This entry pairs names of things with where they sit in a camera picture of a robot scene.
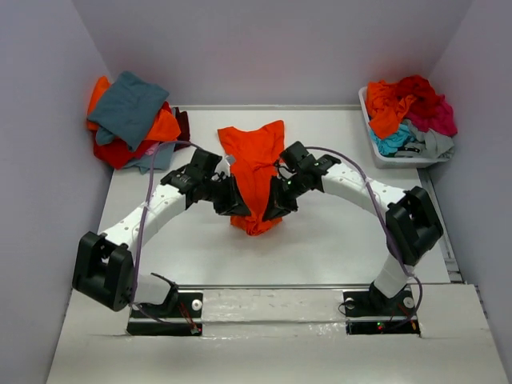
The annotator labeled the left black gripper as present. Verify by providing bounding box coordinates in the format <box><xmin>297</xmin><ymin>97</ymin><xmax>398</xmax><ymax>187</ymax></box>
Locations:
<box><xmin>202</xmin><ymin>174</ymin><xmax>250</xmax><ymax>217</ymax></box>

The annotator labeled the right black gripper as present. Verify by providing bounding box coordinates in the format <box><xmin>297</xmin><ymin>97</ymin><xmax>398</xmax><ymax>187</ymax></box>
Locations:
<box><xmin>262</xmin><ymin>170</ymin><xmax>309</xmax><ymax>222</ymax></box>

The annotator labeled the orange t shirt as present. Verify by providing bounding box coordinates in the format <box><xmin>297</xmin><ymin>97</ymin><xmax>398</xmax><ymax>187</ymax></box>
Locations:
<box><xmin>218</xmin><ymin>120</ymin><xmax>285</xmax><ymax>236</ymax></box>
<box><xmin>86</xmin><ymin>76</ymin><xmax>180</xmax><ymax>142</ymax></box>

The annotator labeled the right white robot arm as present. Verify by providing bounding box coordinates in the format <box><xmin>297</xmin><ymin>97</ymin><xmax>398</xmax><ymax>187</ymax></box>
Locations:
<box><xmin>262</xmin><ymin>142</ymin><xmax>444</xmax><ymax>314</ymax></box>

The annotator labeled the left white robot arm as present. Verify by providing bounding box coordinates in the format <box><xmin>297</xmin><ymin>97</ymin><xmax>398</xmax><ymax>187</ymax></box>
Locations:
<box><xmin>72</xmin><ymin>149</ymin><xmax>250</xmax><ymax>316</ymax></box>

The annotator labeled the grey-blue bottom t shirt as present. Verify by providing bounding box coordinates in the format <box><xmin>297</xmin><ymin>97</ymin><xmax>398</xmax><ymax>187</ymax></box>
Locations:
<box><xmin>122</xmin><ymin>142</ymin><xmax>175</xmax><ymax>174</ymax></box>

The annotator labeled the pink folded t shirt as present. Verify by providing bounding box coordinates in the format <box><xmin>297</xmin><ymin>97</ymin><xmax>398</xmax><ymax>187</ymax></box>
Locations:
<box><xmin>145</xmin><ymin>142</ymin><xmax>160</xmax><ymax>156</ymax></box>

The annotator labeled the orange folded t shirt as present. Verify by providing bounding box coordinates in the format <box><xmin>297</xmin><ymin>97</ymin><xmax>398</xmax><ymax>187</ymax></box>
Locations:
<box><xmin>86</xmin><ymin>76</ymin><xmax>180</xmax><ymax>142</ymax></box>

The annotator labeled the dark maroon t shirt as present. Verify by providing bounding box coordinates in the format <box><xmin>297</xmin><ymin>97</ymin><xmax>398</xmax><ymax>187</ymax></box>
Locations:
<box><xmin>171</xmin><ymin>107</ymin><xmax>190</xmax><ymax>152</ymax></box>

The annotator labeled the white laundry basket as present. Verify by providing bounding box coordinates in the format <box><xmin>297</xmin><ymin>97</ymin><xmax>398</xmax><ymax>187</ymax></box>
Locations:
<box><xmin>358</xmin><ymin>86</ymin><xmax>449</xmax><ymax>169</ymax></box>

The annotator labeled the red folded t shirt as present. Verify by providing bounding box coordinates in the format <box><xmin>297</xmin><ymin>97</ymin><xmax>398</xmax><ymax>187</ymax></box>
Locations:
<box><xmin>93</xmin><ymin>140</ymin><xmax>155</xmax><ymax>170</ymax></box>

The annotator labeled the cyan crumpled t shirt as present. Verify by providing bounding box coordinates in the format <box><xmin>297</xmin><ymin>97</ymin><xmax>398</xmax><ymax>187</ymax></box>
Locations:
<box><xmin>370</xmin><ymin>123</ymin><xmax>413</xmax><ymax>157</ymax></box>

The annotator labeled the teal folded t shirt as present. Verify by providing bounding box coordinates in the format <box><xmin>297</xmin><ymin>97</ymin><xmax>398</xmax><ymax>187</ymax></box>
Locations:
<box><xmin>87</xmin><ymin>70</ymin><xmax>169</xmax><ymax>151</ymax></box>

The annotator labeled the grey crumpled t shirt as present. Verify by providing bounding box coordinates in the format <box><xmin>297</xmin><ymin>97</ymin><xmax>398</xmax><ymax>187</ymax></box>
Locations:
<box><xmin>395</xmin><ymin>119</ymin><xmax>454</xmax><ymax>160</ymax></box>

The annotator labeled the red crumpled t shirt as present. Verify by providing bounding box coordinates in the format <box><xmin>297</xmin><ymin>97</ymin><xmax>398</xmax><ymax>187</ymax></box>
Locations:
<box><xmin>396</xmin><ymin>75</ymin><xmax>441</xmax><ymax>118</ymax></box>

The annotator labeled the magenta crumpled t shirt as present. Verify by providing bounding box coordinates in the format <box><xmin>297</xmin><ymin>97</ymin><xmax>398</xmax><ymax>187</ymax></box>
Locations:
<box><xmin>406</xmin><ymin>98</ymin><xmax>458</xmax><ymax>137</ymax></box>

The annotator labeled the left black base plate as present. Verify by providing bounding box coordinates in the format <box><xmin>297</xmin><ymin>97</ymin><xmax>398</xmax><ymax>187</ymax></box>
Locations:
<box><xmin>126</xmin><ymin>290</ymin><xmax>203</xmax><ymax>337</ymax></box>

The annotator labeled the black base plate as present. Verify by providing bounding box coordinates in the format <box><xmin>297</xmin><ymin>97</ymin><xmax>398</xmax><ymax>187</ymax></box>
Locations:
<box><xmin>126</xmin><ymin>290</ymin><xmax>203</xmax><ymax>337</ymax></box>
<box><xmin>338</xmin><ymin>290</ymin><xmax>421</xmax><ymax>335</ymax></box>

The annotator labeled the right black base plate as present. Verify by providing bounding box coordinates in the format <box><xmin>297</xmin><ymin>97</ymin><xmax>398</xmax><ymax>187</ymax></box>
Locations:
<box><xmin>338</xmin><ymin>290</ymin><xmax>421</xmax><ymax>335</ymax></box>

